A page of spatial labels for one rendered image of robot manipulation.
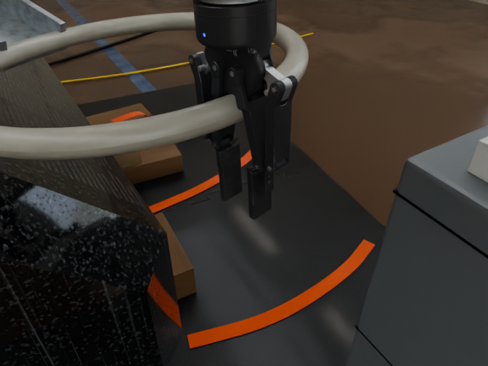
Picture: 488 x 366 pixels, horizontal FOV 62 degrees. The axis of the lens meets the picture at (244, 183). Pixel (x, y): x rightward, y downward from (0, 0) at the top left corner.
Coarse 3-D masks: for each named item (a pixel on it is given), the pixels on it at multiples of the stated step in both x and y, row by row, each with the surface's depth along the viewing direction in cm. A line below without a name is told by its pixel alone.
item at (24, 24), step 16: (0, 0) 74; (16, 0) 72; (0, 16) 74; (16, 16) 74; (32, 16) 72; (48, 16) 70; (0, 32) 71; (16, 32) 72; (32, 32) 73; (48, 32) 72; (0, 48) 62; (64, 48) 72
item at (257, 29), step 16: (192, 0) 36; (272, 0) 35; (208, 16) 34; (224, 16) 34; (240, 16) 34; (256, 16) 34; (272, 16) 36; (208, 32) 35; (224, 32) 35; (240, 32) 35; (256, 32) 35; (272, 32) 36; (208, 48) 40; (224, 48) 36; (240, 48) 35; (256, 48) 36; (208, 64) 42; (224, 64) 40; (240, 64) 38; (256, 64) 36; (272, 64) 37; (224, 80) 41; (256, 80) 37
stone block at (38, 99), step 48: (0, 96) 79; (48, 96) 100; (0, 192) 56; (48, 192) 61; (96, 192) 71; (0, 240) 54; (48, 240) 59; (96, 240) 65; (144, 240) 72; (0, 288) 56; (48, 288) 60; (96, 288) 64; (144, 288) 70; (0, 336) 61; (48, 336) 65; (96, 336) 71; (144, 336) 77
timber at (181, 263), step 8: (160, 216) 145; (168, 224) 142; (168, 232) 139; (168, 240) 136; (176, 240) 136; (176, 248) 133; (176, 256) 130; (184, 256) 130; (176, 264) 128; (184, 264) 128; (176, 272) 125; (184, 272) 126; (192, 272) 128; (176, 280) 126; (184, 280) 128; (192, 280) 130; (176, 288) 128; (184, 288) 130; (192, 288) 132; (184, 296) 132
